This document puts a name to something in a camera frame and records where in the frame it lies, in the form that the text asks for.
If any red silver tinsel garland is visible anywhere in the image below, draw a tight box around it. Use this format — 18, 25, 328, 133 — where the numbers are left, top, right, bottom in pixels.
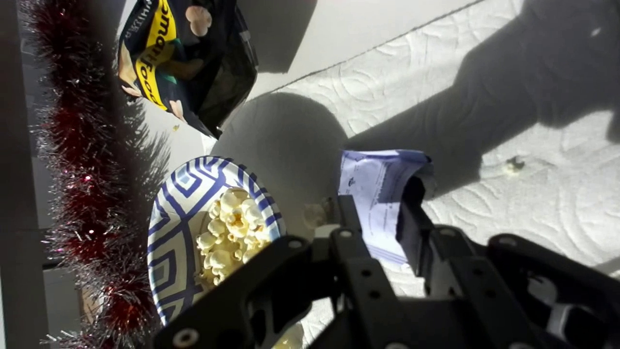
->
28, 0, 164, 349

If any blue patterned plate with popcorn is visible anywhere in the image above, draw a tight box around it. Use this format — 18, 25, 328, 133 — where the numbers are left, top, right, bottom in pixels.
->
148, 155, 284, 323

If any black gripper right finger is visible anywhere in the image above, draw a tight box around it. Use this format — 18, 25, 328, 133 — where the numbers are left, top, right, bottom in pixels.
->
402, 176, 512, 349

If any white paper towel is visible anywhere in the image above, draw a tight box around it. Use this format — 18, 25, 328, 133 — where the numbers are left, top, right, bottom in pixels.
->
245, 0, 620, 273

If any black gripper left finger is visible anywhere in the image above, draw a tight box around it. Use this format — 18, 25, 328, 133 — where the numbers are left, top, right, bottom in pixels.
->
332, 195, 413, 349

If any black yellow snack bag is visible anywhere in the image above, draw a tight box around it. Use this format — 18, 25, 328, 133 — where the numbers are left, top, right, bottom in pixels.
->
119, 0, 258, 137

